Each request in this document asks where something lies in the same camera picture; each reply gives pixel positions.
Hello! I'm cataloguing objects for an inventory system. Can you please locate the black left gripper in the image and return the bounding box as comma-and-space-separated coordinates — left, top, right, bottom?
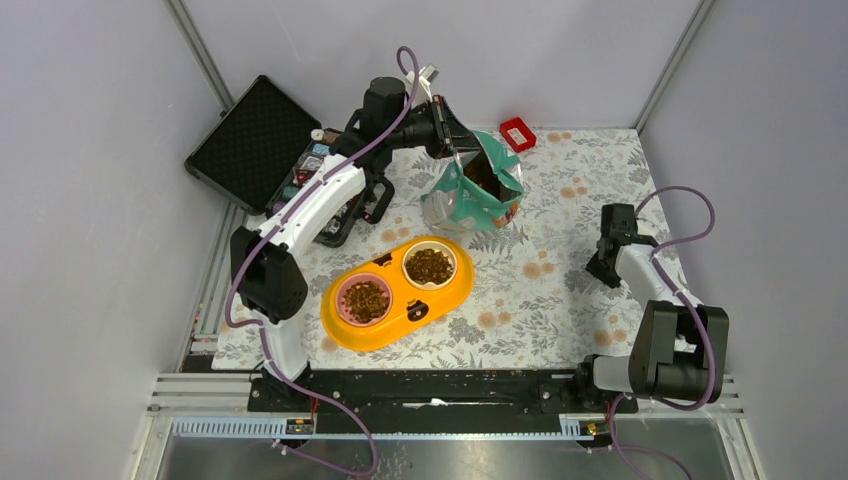
385, 93, 484, 159

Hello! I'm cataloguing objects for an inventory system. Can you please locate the green dog food bag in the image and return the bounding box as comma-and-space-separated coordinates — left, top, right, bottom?
421, 130, 525, 232

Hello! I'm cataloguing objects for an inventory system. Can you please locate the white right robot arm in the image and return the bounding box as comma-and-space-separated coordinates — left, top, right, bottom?
573, 203, 730, 412

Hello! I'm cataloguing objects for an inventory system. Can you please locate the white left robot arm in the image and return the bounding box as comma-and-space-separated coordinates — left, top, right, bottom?
225, 77, 485, 411

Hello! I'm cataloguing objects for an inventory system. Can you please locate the yellow double pet bowl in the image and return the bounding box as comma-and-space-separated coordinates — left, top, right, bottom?
320, 236, 475, 352

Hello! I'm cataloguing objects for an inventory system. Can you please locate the small red box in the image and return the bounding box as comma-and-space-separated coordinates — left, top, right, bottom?
498, 116, 537, 153

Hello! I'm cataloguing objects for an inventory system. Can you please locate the floral table mat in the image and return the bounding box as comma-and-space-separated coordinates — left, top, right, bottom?
211, 127, 697, 371

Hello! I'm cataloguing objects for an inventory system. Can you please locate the black poker chip case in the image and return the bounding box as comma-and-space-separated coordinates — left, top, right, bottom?
184, 74, 397, 248

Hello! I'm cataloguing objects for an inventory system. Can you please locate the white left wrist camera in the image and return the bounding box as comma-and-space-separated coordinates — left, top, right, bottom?
404, 64, 440, 106

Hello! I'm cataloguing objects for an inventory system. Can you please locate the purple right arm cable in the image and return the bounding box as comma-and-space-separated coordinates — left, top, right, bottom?
606, 186, 719, 480

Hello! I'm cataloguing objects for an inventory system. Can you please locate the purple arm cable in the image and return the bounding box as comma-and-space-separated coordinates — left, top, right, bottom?
606, 186, 719, 480
223, 45, 422, 480

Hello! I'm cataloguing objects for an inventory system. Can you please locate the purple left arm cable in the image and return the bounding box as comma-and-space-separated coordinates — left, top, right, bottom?
223, 45, 422, 480

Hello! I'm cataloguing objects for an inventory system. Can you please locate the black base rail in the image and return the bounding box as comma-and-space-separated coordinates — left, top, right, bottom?
247, 369, 638, 436

